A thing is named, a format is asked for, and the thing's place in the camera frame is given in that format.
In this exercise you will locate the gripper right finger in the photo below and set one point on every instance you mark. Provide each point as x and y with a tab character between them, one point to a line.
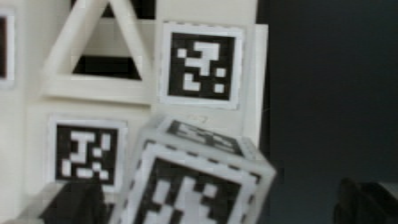
366	203

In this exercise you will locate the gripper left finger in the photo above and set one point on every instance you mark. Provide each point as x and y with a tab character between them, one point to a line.
66	204

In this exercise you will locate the white tagged cube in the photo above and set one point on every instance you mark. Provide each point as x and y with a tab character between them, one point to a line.
197	177

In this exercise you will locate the white chair back frame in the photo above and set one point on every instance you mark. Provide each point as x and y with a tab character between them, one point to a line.
80	52

